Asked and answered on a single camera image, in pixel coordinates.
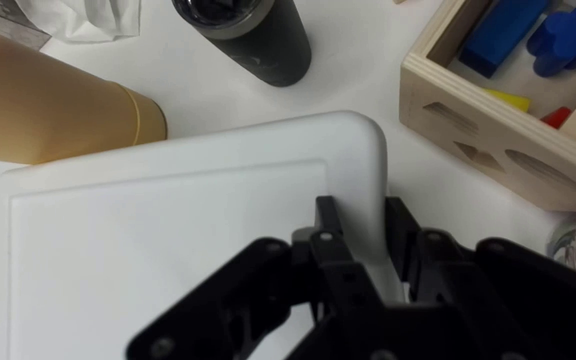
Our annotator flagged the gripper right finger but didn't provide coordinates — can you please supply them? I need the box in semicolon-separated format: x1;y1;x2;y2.
385;197;576;360

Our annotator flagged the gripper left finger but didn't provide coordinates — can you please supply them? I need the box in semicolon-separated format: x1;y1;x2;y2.
126;196;384;360

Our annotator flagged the white plastic lid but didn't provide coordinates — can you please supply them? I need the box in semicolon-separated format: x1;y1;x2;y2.
0;111;409;360

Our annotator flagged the tan cylindrical container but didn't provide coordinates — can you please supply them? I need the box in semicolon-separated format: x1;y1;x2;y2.
0;10;169;166

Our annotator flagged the wooden shape sorter box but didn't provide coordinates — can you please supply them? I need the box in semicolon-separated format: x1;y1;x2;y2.
399;0;576;213

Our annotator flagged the red block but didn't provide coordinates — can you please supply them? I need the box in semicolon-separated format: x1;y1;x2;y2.
540;106;572;129

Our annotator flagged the yellow block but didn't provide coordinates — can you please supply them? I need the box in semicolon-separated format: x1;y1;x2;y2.
483;88;532;113

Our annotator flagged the dark grey bottle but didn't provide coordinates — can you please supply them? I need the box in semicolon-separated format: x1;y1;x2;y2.
171;0;313;88

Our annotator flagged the blue rectangular block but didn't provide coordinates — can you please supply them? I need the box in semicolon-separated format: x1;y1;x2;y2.
458;0;551;79

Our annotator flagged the blue flower-shaped block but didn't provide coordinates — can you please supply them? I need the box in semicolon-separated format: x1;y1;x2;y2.
526;1;576;78

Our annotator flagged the white crumpled cloth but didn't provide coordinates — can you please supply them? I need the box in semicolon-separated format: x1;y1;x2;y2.
14;0;142;44

